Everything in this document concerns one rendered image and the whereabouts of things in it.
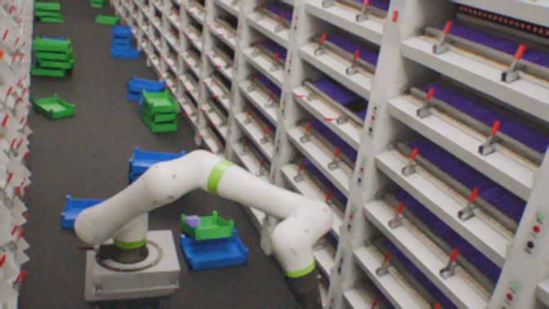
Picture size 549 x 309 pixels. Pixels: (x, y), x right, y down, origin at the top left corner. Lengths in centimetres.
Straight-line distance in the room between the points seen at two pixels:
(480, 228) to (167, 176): 88
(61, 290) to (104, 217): 81
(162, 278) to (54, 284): 68
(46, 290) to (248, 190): 125
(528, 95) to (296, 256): 69
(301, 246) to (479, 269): 53
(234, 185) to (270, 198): 13
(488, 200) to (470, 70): 37
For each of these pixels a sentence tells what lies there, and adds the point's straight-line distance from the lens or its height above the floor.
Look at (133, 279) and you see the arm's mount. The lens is 201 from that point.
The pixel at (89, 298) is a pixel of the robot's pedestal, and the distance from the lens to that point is 203.
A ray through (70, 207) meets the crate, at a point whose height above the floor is 1.
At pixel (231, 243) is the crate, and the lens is 282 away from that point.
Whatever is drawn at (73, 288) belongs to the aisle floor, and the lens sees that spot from 253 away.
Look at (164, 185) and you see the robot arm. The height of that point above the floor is 85.
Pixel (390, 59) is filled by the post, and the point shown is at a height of 124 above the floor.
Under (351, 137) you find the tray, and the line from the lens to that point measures 192.
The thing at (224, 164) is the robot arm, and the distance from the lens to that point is 163.
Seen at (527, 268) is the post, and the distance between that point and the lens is 138.
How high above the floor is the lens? 158
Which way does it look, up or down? 23 degrees down
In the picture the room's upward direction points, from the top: 8 degrees clockwise
